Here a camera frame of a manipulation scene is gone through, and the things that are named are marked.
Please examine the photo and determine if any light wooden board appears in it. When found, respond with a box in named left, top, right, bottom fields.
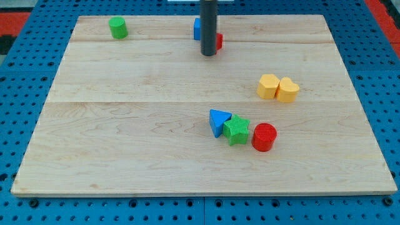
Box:
left=11, top=15, right=397, bottom=198

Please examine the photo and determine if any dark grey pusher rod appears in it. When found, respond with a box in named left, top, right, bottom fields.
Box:
left=200, top=0, right=218, bottom=56

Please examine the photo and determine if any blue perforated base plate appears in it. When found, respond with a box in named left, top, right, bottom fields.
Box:
left=1, top=0, right=399, bottom=224

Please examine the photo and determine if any red star block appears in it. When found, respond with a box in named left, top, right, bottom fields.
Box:
left=216, top=32, right=223, bottom=51

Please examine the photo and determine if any yellow heart block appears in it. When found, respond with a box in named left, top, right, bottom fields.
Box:
left=276, top=77, right=300, bottom=103

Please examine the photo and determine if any green cylinder block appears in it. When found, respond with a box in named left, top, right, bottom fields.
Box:
left=109, top=16, right=128, bottom=39

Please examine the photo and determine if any red cylinder block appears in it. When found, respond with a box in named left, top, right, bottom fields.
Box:
left=251, top=122, right=278, bottom=152

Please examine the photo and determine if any blue cube block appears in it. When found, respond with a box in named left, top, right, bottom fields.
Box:
left=193, top=17, right=201, bottom=41

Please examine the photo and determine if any green star block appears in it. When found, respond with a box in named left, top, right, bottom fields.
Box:
left=222, top=114, right=250, bottom=146

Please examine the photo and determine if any blue triangle block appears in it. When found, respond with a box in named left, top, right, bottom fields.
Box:
left=209, top=109, right=232, bottom=138

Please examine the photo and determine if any yellow hexagon block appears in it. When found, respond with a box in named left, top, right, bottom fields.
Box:
left=256, top=74, right=280, bottom=99

